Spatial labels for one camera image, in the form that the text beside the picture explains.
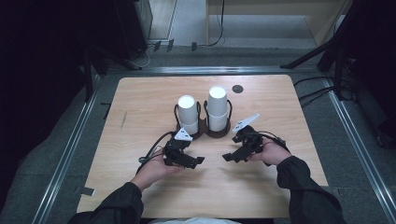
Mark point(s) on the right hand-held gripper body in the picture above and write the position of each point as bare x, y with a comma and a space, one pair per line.
250, 140

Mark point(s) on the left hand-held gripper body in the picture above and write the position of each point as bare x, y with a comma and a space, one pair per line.
177, 146

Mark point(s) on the stack of white paper cups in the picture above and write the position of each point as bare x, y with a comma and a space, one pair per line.
187, 113
217, 105

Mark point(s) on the person's right hand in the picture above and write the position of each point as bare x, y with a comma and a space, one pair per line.
274, 154

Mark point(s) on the person's left hand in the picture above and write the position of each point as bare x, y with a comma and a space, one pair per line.
154, 169

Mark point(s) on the black round table grommet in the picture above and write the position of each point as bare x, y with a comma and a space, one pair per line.
237, 89

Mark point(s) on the person's light clothing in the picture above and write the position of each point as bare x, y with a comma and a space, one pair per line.
193, 221

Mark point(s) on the grey tape strip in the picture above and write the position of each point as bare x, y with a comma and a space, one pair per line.
85, 191

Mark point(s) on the black tripod stand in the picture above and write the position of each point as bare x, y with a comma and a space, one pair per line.
311, 54

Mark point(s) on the black metal stand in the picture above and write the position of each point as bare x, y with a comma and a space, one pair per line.
88, 74

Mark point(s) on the black cabinet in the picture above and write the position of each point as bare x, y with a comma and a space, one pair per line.
132, 28

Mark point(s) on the light wooden furniture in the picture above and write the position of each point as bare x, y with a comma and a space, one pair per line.
323, 28

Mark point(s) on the metal floor rail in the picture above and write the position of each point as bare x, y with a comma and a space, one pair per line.
67, 158
361, 146
211, 70

